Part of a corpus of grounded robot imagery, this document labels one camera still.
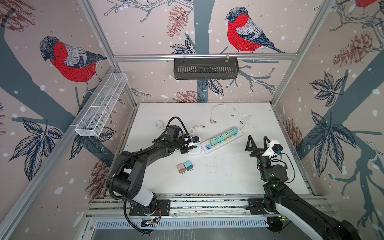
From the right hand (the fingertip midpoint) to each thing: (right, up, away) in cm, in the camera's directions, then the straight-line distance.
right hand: (256, 138), depth 74 cm
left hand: (-31, -4, +14) cm, 35 cm away
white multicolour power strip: (-24, -7, +21) cm, 33 cm away
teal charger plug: (-4, +1, +23) cm, 24 cm away
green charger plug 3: (-8, 0, +21) cm, 23 cm away
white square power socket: (-31, -9, +18) cm, 37 cm away
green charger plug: (-19, -5, +17) cm, 26 cm away
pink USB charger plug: (-39, -19, +12) cm, 45 cm away
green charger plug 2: (-12, -2, +19) cm, 23 cm away
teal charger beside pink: (-35, -18, +12) cm, 41 cm away
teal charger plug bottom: (-16, -3, +19) cm, 25 cm away
